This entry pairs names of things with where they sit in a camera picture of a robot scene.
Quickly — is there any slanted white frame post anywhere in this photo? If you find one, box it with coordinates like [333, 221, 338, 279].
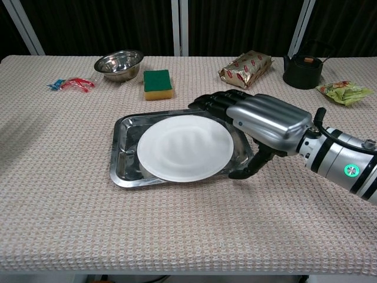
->
[6, 0, 47, 56]
[287, 0, 316, 60]

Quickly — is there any black kettle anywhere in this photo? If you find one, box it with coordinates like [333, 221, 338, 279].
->
[282, 40, 335, 90]

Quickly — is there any dark curtain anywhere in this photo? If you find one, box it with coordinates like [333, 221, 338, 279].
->
[0, 0, 377, 58]

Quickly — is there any upright white frame post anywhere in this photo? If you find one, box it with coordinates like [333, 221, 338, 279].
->
[171, 0, 189, 57]

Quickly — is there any gold foil snack packet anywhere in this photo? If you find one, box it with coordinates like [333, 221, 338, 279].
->
[218, 50, 273, 90]

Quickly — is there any blue candy wrapper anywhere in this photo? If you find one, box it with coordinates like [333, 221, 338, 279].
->
[47, 78, 65, 91]

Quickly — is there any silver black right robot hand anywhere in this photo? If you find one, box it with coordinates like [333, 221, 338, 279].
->
[187, 90, 313, 180]

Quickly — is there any red candy wrapper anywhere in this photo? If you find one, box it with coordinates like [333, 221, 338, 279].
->
[60, 77, 97, 94]

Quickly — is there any stainless steel bowl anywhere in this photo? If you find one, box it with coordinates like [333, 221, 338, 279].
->
[94, 50, 144, 83]

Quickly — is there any beige waffle tablecloth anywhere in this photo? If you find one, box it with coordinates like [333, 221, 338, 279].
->
[0, 55, 377, 277]

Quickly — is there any green snack bag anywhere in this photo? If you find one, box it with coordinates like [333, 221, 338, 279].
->
[315, 81, 374, 106]

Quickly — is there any green yellow sponge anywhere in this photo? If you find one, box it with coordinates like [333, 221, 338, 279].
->
[143, 69, 174, 101]

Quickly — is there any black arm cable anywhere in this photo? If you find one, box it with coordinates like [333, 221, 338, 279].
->
[312, 107, 377, 152]

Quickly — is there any rectangular metal tray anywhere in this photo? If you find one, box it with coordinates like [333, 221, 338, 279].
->
[109, 108, 254, 189]

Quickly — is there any white paper plate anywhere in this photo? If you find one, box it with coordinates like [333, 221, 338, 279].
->
[137, 114, 235, 183]

